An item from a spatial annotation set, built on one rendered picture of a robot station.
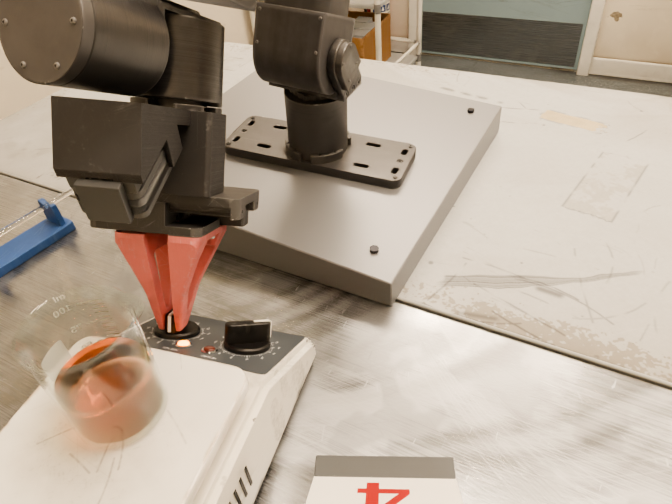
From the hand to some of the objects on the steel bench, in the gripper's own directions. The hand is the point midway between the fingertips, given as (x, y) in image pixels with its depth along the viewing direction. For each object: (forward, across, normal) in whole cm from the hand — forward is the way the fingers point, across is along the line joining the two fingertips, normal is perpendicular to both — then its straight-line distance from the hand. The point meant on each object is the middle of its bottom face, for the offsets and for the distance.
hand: (173, 316), depth 38 cm
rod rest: (+1, +22, -17) cm, 28 cm away
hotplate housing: (+9, -2, +4) cm, 10 cm away
